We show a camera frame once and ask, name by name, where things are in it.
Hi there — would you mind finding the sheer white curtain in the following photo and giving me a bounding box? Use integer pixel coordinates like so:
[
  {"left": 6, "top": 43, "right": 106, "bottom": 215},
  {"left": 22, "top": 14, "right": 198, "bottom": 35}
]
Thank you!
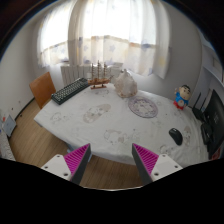
[{"left": 37, "top": 0, "right": 171, "bottom": 78}]

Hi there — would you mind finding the white radiator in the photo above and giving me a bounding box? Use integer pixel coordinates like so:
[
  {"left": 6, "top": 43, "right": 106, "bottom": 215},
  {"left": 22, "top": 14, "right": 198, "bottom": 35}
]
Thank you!
[{"left": 61, "top": 64, "right": 121, "bottom": 86}]

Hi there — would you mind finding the cartoon boy figurine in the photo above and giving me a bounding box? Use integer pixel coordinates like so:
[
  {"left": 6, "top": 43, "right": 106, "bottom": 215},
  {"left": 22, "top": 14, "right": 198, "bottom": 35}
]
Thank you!
[{"left": 173, "top": 85, "right": 191, "bottom": 110}]

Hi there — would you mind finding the black keyboard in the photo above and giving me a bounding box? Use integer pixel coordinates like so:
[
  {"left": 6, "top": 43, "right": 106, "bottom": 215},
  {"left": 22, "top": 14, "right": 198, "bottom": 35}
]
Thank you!
[{"left": 51, "top": 78, "right": 89, "bottom": 105}]

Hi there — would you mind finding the black wifi router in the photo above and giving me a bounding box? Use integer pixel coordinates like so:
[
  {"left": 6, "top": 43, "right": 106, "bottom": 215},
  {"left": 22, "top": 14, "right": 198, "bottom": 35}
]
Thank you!
[{"left": 192, "top": 92, "right": 208, "bottom": 122}]

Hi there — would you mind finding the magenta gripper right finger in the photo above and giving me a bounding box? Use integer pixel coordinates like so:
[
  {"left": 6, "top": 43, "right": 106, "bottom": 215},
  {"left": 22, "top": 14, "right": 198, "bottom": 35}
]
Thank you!
[{"left": 132, "top": 143, "right": 182, "bottom": 185}]

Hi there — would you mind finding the white patterned tablecloth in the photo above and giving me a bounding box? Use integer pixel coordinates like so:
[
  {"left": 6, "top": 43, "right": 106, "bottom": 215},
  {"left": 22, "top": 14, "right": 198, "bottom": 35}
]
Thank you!
[{"left": 35, "top": 85, "right": 208, "bottom": 167}]

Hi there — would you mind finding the wooden model sailing ship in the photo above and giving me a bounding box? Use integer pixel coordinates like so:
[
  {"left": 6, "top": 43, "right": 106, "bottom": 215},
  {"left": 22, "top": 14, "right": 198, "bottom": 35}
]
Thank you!
[{"left": 88, "top": 63, "right": 111, "bottom": 89}]

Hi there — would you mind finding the black computer mouse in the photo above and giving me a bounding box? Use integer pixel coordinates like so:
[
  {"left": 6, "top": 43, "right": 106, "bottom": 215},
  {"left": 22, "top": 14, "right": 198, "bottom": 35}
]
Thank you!
[{"left": 169, "top": 128, "right": 183, "bottom": 146}]

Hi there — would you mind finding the white wall box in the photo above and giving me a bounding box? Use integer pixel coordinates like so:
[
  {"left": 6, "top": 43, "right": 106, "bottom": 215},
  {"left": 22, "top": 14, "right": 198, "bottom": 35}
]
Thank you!
[{"left": 2, "top": 115, "right": 16, "bottom": 137}]

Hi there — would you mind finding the round purple mouse pad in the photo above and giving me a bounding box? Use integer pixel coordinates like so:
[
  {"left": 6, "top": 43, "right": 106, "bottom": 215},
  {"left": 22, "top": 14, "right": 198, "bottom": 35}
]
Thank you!
[{"left": 128, "top": 96, "right": 158, "bottom": 118}]

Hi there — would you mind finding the wooden chair back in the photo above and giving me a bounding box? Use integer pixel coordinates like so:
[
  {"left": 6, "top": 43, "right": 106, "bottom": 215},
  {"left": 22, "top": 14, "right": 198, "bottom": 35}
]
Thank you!
[{"left": 29, "top": 72, "right": 56, "bottom": 108}]

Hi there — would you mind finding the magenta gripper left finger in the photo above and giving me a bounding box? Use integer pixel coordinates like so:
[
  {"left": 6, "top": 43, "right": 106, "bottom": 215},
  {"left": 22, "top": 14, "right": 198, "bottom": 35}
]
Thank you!
[{"left": 42, "top": 144, "right": 91, "bottom": 185}]

